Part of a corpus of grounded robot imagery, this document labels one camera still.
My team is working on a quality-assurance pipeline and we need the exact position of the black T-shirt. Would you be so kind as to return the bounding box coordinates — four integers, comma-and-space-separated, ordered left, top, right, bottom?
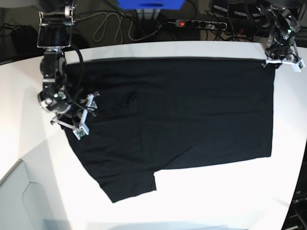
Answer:
65, 58, 275, 203

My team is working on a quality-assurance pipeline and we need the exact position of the grey looped cable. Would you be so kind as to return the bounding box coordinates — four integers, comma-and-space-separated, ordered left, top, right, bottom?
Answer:
93, 11, 160, 43

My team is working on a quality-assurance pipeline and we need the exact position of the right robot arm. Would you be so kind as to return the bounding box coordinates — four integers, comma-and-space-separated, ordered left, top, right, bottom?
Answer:
37, 0, 99, 138

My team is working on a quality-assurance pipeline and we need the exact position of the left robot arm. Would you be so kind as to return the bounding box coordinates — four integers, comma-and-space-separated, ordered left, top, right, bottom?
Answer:
259, 0, 305, 72

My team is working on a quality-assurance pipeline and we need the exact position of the blue box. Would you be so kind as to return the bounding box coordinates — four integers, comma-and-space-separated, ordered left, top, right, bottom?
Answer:
117, 0, 185, 10

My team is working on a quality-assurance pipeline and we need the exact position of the black power strip red switch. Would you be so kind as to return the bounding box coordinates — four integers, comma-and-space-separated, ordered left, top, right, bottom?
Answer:
167, 19, 227, 31

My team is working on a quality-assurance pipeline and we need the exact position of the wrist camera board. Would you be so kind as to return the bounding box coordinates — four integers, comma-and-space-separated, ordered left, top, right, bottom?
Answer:
292, 58, 305, 72
72, 124, 90, 140

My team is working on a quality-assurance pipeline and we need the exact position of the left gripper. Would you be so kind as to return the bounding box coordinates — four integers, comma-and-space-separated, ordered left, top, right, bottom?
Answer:
261, 38, 297, 68

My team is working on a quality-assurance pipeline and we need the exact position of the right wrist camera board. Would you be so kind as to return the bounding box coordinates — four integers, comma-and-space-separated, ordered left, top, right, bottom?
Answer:
72, 124, 90, 140

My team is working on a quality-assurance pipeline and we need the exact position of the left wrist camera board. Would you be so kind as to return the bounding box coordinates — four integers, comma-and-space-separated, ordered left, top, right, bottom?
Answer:
292, 58, 305, 72

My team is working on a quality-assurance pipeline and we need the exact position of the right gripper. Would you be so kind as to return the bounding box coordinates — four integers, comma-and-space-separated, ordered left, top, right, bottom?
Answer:
37, 91, 100, 130

